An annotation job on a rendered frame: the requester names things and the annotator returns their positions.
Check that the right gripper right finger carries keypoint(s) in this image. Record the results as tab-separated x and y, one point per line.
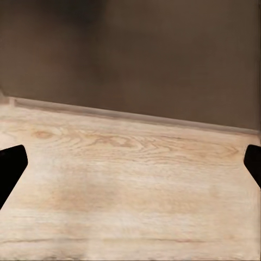
252	161

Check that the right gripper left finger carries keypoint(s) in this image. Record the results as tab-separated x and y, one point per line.
13	162

